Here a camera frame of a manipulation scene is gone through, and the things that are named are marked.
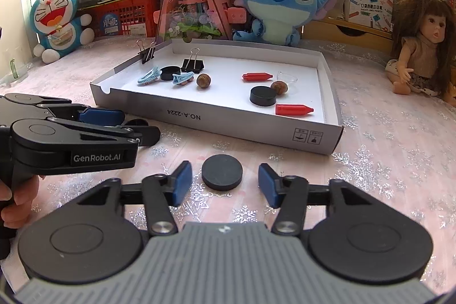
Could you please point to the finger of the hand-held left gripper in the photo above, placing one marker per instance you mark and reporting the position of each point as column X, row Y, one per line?
column 101, row 116
column 149, row 136

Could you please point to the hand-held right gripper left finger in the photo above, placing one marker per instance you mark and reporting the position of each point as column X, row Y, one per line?
column 183, row 181

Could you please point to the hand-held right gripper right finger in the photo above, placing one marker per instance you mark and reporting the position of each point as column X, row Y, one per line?
column 266, row 184

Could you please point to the black round disc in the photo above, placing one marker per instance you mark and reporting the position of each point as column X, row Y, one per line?
column 170, row 73
column 222, row 171
column 137, row 122
column 263, row 96

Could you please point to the light blue plastic clip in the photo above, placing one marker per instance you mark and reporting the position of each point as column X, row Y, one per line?
column 183, row 78
column 149, row 76

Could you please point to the brown nut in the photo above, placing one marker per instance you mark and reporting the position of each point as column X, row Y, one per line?
column 279, row 88
column 203, row 80

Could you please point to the red pointed cap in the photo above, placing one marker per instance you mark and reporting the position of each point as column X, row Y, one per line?
column 294, row 110
column 257, row 76

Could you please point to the black binder clip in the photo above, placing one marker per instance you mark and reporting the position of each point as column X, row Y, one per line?
column 148, row 54
column 192, row 65

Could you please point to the white cardboard box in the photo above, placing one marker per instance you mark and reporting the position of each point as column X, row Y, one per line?
column 228, row 94

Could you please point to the clear plastic dome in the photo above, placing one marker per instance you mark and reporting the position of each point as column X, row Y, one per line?
column 288, row 77

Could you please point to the person's left hand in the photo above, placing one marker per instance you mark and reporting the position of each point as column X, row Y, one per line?
column 25, row 197

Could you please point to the clear plastic container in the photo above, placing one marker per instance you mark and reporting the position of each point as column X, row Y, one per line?
column 14, row 74

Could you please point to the large red plastic basket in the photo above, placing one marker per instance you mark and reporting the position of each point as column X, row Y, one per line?
column 124, row 15

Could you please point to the pink snowflake tablecloth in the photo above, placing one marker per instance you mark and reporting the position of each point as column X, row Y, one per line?
column 374, row 183

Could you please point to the blue robot cat plush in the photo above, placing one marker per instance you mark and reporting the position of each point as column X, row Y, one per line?
column 53, row 19

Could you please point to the wooden drawer organizer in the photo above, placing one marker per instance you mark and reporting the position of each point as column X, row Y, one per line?
column 331, row 31

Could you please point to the blue alien plush toy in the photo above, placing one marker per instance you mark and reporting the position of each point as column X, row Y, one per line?
column 281, row 5

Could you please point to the white printed carton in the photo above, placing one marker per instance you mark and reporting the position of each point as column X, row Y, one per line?
column 368, row 8

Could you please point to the brown-haired baby doll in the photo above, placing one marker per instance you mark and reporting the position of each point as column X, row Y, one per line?
column 424, row 47

